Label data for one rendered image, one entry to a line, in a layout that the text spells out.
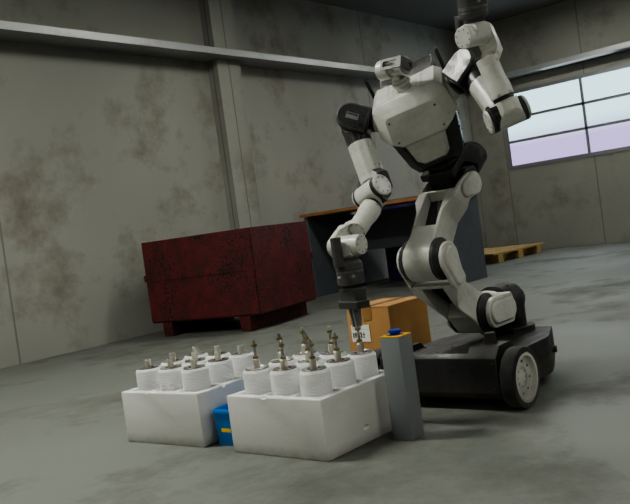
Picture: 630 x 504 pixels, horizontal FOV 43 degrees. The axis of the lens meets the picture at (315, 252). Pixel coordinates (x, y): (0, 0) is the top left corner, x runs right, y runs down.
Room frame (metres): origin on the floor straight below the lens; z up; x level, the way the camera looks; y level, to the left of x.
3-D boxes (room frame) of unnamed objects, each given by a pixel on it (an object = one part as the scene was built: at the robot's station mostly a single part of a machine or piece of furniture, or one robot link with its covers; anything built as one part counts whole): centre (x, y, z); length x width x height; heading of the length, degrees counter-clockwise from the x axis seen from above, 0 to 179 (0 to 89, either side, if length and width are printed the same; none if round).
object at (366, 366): (2.52, -0.10, 0.16); 0.10 x 0.10 x 0.18
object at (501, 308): (2.92, -0.57, 0.28); 0.21 x 0.20 x 0.13; 140
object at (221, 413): (2.68, 0.28, 0.06); 0.30 x 0.11 x 0.12; 142
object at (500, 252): (9.89, -2.14, 0.06); 1.34 x 0.94 x 0.12; 140
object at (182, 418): (2.86, 0.48, 0.09); 0.39 x 0.39 x 0.18; 53
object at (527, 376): (2.54, -0.60, 0.10); 0.20 x 0.05 x 0.20; 140
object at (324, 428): (2.51, 0.06, 0.09); 0.39 x 0.39 x 0.18; 50
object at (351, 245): (2.51, -0.10, 0.57); 0.11 x 0.11 x 0.11; 52
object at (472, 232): (7.73, -0.76, 0.42); 1.59 x 0.81 x 0.84; 50
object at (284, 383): (2.42, 0.14, 0.16); 0.10 x 0.10 x 0.18
